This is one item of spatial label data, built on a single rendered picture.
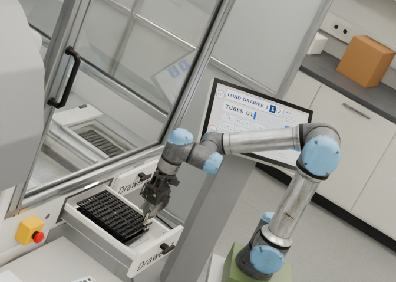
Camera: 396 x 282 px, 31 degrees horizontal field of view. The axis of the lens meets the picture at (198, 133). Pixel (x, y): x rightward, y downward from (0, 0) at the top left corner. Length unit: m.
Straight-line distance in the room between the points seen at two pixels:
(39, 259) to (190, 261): 1.37
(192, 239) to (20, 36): 2.23
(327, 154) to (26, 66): 1.10
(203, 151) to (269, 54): 1.66
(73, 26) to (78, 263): 0.90
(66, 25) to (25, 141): 0.48
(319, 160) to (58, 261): 0.94
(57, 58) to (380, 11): 4.10
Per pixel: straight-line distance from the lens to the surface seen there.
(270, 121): 3.39
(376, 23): 5.85
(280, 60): 3.97
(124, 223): 2.58
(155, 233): 2.68
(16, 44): 1.58
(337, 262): 4.98
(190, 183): 4.35
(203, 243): 3.68
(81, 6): 1.99
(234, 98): 3.34
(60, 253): 2.56
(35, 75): 1.59
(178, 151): 2.40
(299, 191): 2.40
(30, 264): 2.48
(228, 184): 3.50
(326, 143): 2.31
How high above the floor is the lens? 2.27
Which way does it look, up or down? 23 degrees down
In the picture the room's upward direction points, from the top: 24 degrees clockwise
